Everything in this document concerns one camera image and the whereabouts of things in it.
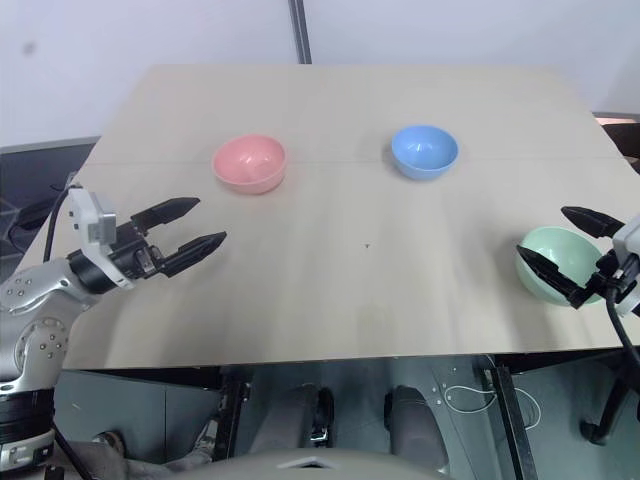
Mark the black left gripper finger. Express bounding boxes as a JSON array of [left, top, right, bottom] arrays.
[[161, 231, 228, 278], [131, 197, 202, 236]]

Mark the pink plastic bowl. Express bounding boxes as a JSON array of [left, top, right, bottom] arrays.
[[211, 133, 288, 196]]

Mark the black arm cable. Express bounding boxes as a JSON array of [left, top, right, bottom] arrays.
[[602, 279, 640, 369], [42, 172, 81, 264]]

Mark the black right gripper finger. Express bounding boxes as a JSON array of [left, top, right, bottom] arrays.
[[515, 244, 592, 310], [560, 205, 627, 239]]

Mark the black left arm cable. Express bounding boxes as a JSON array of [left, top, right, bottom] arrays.
[[42, 172, 81, 264]]

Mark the black table leg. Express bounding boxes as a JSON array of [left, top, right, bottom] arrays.
[[215, 366, 253, 464], [487, 353, 540, 480]]

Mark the black tripod stand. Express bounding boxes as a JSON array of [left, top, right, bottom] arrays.
[[578, 344, 640, 447]]

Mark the green plastic bowl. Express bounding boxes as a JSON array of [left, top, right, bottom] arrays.
[[515, 225, 607, 307]]

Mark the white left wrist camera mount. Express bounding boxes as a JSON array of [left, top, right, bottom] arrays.
[[66, 185, 135, 290]]

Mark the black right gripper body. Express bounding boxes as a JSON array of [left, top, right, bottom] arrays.
[[581, 251, 640, 303]]

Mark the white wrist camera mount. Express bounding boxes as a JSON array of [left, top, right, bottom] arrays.
[[610, 213, 640, 318], [66, 185, 135, 290]]

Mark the grey rounded robot leg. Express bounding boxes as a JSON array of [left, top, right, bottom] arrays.
[[383, 384, 449, 474], [259, 382, 335, 454]]

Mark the dark vertical wall post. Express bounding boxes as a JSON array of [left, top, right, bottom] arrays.
[[287, 0, 314, 65]]

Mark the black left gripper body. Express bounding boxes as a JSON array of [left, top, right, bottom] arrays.
[[106, 219, 167, 282]]

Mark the blue plastic bowl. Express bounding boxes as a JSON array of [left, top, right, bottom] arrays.
[[390, 124, 460, 181]]

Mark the grey robot torso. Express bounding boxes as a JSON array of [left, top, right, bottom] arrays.
[[159, 447, 454, 480]]

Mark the white floor cable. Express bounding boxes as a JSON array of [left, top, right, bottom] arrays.
[[443, 383, 544, 429]]

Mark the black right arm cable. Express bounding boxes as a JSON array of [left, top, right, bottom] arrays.
[[602, 279, 640, 369]]

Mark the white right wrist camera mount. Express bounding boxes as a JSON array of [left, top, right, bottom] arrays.
[[610, 213, 640, 318]]

